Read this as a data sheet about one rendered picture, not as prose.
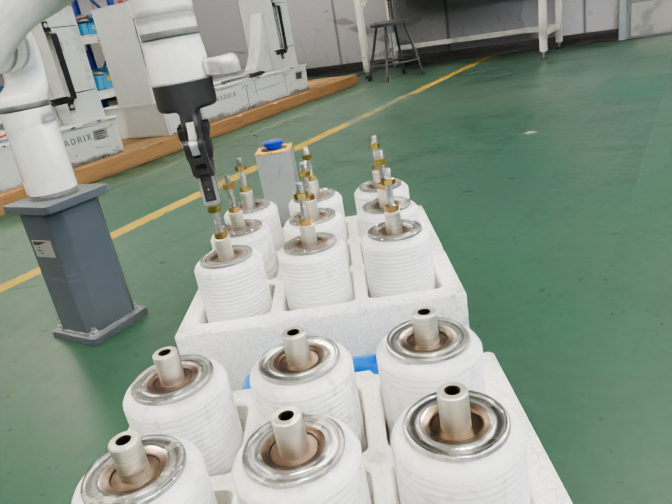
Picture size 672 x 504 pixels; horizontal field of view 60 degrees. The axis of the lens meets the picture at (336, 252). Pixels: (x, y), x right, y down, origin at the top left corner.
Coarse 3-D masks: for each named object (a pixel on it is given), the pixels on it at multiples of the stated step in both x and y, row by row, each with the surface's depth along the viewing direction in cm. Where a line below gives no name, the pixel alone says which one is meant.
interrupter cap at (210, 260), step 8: (240, 248) 82; (248, 248) 82; (208, 256) 82; (216, 256) 82; (240, 256) 79; (248, 256) 79; (200, 264) 79; (208, 264) 79; (216, 264) 78; (224, 264) 77; (232, 264) 77
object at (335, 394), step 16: (256, 368) 53; (336, 368) 51; (352, 368) 53; (256, 384) 51; (272, 384) 50; (304, 384) 49; (320, 384) 49; (336, 384) 50; (352, 384) 52; (256, 400) 52; (272, 400) 49; (288, 400) 49; (304, 400) 49; (320, 400) 49; (336, 400) 50; (352, 400) 52; (336, 416) 50; (352, 416) 52
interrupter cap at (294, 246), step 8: (320, 232) 83; (296, 240) 82; (320, 240) 81; (328, 240) 80; (336, 240) 79; (288, 248) 79; (296, 248) 79; (304, 248) 79; (312, 248) 78; (320, 248) 77; (328, 248) 78
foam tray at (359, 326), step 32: (352, 224) 107; (352, 256) 92; (448, 288) 77; (192, 320) 80; (256, 320) 77; (288, 320) 76; (320, 320) 76; (352, 320) 76; (384, 320) 76; (192, 352) 78; (224, 352) 78; (256, 352) 78; (352, 352) 78
